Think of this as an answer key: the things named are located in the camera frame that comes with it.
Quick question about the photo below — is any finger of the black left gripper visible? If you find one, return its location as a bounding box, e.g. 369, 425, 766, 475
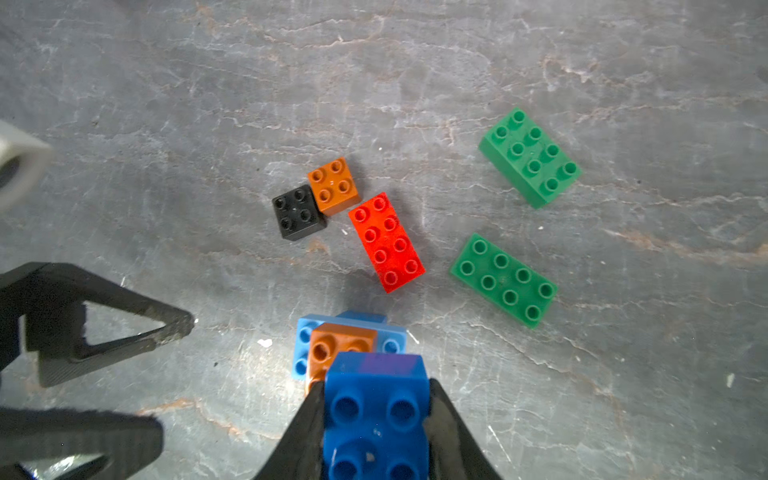
0, 262, 196, 389
1, 408, 164, 479

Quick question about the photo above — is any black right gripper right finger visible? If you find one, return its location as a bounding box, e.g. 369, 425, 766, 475
427, 378, 502, 480

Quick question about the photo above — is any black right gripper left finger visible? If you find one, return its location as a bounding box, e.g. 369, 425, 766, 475
254, 381, 325, 480

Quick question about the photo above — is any light blue long lego brick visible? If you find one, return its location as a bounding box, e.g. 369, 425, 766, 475
292, 314, 408, 383

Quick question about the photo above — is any black small lego brick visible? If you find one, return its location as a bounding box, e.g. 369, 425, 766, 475
272, 184, 327, 241

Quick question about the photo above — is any brown small lego brick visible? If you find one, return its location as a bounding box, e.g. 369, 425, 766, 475
305, 322, 378, 395

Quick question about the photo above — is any red lego brick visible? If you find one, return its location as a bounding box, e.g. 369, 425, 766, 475
348, 192, 425, 293

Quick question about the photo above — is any dark green lego brick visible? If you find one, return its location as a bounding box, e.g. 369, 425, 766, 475
478, 108, 581, 209

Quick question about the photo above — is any orange small lego brick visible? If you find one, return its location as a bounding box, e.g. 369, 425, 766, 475
307, 157, 361, 216

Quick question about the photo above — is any blue small lego brick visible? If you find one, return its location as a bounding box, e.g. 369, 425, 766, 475
323, 351, 430, 480

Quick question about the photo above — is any green long lego brick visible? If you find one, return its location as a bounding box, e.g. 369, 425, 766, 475
450, 233, 558, 329

